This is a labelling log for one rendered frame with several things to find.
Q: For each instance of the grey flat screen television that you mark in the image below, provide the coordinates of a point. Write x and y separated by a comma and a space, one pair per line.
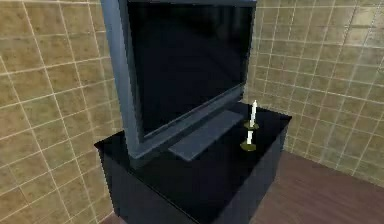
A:
186, 63

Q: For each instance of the black television cabinet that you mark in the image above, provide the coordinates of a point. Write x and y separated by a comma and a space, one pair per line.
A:
206, 186

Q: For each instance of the white candle in brass holder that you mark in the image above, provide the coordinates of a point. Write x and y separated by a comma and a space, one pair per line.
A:
248, 141
253, 116

